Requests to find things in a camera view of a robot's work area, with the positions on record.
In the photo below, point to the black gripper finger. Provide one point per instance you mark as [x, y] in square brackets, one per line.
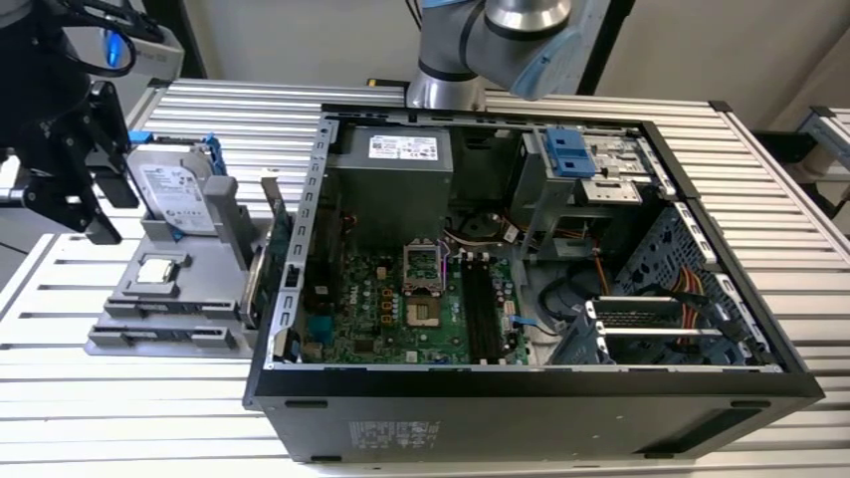
[63, 169]
[110, 129]

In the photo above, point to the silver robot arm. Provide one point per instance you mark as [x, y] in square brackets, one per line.
[445, 60]

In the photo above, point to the black RAM slot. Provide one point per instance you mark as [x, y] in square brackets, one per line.
[490, 309]
[476, 309]

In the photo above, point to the hard disk in blue carrier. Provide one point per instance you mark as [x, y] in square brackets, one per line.
[177, 194]

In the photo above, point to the silver CPU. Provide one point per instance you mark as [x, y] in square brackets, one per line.
[157, 271]

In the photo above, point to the grey parts rack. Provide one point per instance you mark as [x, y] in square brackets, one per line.
[200, 279]

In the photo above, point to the green graphics card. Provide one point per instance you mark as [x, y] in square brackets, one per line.
[276, 259]

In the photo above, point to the yellow tipped black bar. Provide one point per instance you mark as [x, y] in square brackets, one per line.
[385, 81]

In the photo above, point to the grey power supply unit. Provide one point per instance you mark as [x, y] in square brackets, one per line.
[392, 199]

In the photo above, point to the green motherboard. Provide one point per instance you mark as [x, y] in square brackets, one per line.
[360, 318]

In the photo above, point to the locking lever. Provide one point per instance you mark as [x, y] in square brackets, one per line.
[441, 271]

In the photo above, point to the black round speaker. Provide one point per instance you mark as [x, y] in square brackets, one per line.
[480, 225]

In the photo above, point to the CPU socket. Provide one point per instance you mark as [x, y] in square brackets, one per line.
[424, 312]

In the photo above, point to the blue plastic drive latch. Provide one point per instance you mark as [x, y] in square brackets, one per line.
[568, 154]

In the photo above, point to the grey metal drive cage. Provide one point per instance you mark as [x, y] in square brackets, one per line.
[612, 191]

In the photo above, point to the black PC case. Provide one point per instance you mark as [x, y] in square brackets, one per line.
[465, 423]

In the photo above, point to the disk bay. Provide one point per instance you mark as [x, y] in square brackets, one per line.
[639, 316]

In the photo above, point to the aluminium side table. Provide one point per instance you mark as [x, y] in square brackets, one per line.
[827, 124]

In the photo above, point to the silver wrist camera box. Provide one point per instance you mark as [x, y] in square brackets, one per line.
[153, 55]

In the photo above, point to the black vertical post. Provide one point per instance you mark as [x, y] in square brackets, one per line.
[193, 20]
[612, 50]

